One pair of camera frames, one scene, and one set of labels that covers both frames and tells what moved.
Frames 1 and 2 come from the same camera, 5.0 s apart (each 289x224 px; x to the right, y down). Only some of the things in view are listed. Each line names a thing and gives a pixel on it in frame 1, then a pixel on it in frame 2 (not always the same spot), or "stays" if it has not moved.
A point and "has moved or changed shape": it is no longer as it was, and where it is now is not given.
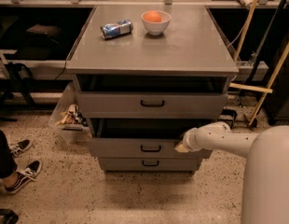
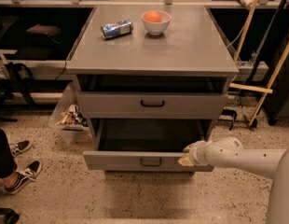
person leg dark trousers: (5, 161) stays
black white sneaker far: (20, 147) stays
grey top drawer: (152, 105) stays
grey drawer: (141, 137) has moved or changed shape
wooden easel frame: (267, 91) stays
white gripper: (190, 139) -> (198, 153)
